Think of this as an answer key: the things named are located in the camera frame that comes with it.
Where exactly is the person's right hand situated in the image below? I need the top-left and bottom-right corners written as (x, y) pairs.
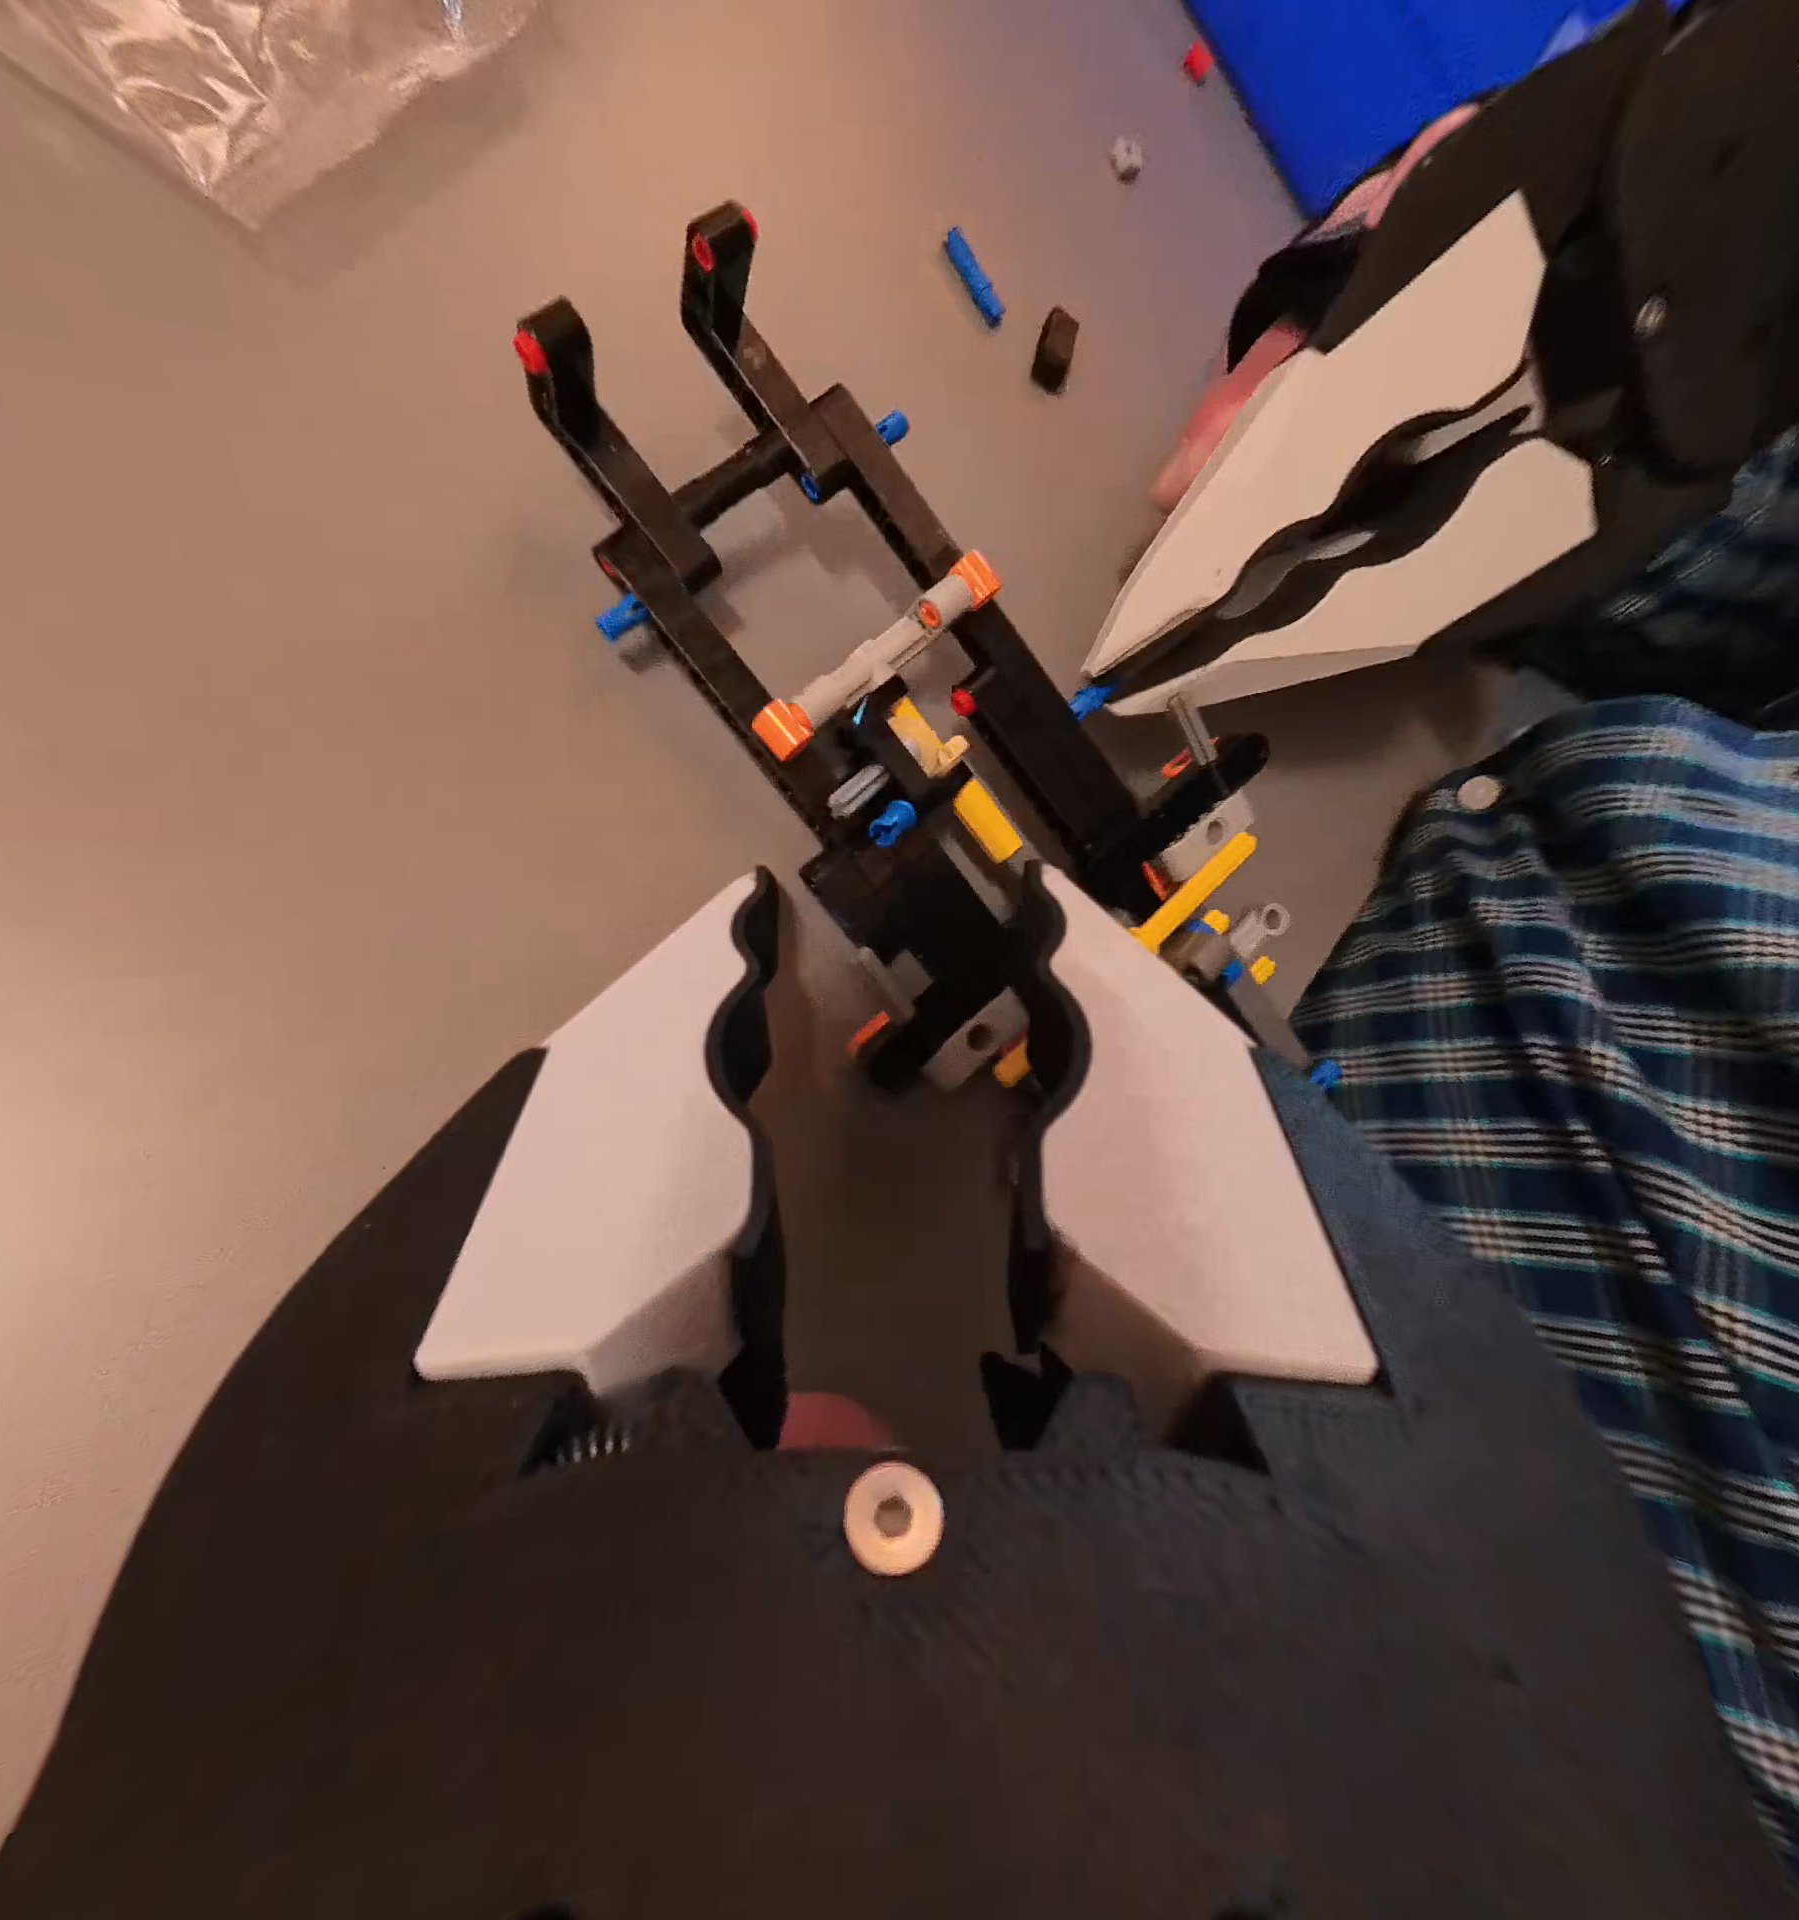
top-left (1152, 103), bottom-right (1486, 516)

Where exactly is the blue plaid shirt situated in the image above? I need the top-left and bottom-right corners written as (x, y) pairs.
top-left (1291, 371), bottom-right (1799, 1920)

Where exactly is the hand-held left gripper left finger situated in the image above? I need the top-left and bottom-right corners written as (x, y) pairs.
top-left (416, 870), bottom-right (787, 1452)

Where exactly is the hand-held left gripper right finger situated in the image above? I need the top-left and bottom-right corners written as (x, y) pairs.
top-left (982, 861), bottom-right (1381, 1452)

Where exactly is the black lego technic model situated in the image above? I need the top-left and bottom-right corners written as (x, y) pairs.
top-left (514, 202), bottom-right (1344, 1097)

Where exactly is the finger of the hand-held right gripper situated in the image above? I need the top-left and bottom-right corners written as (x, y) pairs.
top-left (1082, 187), bottom-right (1557, 681)
top-left (1115, 434), bottom-right (1601, 722)

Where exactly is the clear plastic bag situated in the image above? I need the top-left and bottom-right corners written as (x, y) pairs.
top-left (0, 0), bottom-right (544, 235)

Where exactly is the blue box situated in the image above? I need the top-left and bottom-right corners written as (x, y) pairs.
top-left (1182, 0), bottom-right (1701, 222)

